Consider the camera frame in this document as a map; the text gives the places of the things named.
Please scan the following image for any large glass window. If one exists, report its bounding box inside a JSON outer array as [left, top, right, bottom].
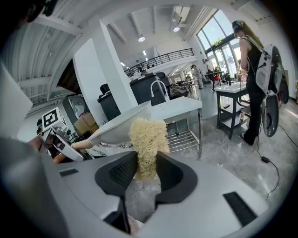
[[196, 9, 246, 79]]

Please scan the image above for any large white bowl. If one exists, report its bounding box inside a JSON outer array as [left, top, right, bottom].
[[72, 101, 153, 150]]

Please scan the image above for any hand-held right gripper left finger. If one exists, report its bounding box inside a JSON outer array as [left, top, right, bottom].
[[54, 151, 138, 238]]

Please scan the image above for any beige fibrous scrubber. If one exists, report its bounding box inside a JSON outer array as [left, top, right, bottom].
[[129, 118, 170, 181]]

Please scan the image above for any black balcony railing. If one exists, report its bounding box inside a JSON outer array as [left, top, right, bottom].
[[124, 48, 195, 78]]

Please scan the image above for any white and black backpack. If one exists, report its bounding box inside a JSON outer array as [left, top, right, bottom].
[[255, 44, 290, 138]]

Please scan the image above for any white arched faucet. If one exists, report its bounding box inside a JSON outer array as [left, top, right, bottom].
[[150, 80, 171, 103]]

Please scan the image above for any steel sink stand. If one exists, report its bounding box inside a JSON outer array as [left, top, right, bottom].
[[166, 108, 204, 159]]

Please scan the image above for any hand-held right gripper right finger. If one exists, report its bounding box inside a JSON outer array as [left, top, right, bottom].
[[135, 151, 268, 238]]

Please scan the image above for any cardboard box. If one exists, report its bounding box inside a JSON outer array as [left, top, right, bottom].
[[74, 113, 100, 137]]

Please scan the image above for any black power adapter with cable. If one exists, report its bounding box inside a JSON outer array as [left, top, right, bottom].
[[256, 130, 280, 201]]

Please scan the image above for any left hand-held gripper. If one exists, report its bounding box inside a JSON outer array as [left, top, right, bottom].
[[39, 107, 83, 161]]

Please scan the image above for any black metal stand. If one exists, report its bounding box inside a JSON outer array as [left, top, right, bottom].
[[215, 89, 252, 140]]

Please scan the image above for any olive jacket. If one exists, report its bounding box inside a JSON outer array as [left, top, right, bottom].
[[171, 85, 190, 98]]

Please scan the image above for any marble patterned counter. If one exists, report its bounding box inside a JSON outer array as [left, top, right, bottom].
[[88, 141, 134, 157]]

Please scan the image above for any black storage cabinet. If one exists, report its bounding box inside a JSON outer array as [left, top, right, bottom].
[[97, 83, 122, 122]]

